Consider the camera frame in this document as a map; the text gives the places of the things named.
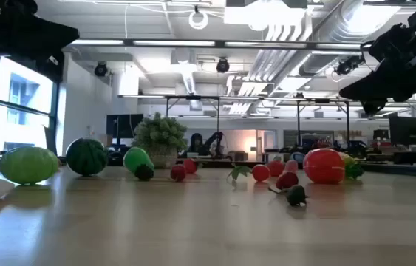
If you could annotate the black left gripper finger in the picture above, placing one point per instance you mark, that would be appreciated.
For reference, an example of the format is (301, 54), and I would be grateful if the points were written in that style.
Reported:
(54, 55)
(50, 34)

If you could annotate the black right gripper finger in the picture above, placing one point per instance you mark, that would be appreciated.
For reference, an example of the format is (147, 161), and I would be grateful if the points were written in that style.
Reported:
(372, 85)
(375, 106)

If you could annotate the yellow toy fruit green stem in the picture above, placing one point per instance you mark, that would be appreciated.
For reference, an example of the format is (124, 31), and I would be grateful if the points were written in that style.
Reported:
(353, 170)

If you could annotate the red toy tomato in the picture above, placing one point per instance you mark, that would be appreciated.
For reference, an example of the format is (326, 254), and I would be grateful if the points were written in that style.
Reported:
(324, 166)

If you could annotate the small red toy fruit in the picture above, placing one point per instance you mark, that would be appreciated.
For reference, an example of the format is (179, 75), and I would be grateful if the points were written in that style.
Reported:
(291, 166)

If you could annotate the striped toy watermelon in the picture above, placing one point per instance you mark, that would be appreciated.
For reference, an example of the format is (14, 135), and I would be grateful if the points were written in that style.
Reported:
(86, 157)

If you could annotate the light green toy cabbage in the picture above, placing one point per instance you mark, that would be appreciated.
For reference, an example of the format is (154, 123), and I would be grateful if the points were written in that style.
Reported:
(28, 165)

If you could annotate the dark blue toy blueberry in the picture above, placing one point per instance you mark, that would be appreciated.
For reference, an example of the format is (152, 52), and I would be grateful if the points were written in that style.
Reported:
(296, 195)

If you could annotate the green toy pear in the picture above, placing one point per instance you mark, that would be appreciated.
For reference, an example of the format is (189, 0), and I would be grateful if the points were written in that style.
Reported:
(135, 159)

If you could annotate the dark toy blackberry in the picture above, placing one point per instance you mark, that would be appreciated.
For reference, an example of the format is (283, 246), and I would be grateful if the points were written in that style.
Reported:
(144, 172)

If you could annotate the red toy raspberry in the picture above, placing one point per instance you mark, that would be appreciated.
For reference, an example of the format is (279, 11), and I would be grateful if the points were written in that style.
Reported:
(178, 173)

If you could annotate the black background robot arm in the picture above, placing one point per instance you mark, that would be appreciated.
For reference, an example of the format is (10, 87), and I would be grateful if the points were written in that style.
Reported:
(353, 147)
(215, 138)

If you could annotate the black computer monitor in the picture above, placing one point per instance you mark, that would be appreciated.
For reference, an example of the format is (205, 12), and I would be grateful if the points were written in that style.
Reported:
(124, 125)
(410, 131)

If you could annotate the potted green succulent plant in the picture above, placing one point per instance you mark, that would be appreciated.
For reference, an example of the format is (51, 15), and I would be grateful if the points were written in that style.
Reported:
(159, 136)

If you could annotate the person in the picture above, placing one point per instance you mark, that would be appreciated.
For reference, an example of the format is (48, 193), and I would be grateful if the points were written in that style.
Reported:
(196, 142)

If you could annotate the black ceiling camera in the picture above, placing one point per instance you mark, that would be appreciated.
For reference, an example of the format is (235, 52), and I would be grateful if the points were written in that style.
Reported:
(348, 65)
(222, 65)
(101, 69)

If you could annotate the silver ceiling duct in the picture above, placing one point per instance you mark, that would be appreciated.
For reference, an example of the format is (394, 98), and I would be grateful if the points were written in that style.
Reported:
(340, 29)

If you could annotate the black aluminium table frame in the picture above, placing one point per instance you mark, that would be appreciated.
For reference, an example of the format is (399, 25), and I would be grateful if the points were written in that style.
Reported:
(396, 168)

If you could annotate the overhead rail with light bars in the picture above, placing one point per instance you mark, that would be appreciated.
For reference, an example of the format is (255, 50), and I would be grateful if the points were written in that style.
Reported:
(174, 43)

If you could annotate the black background rig frame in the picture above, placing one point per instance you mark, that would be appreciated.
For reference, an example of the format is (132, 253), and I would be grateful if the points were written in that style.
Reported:
(218, 111)

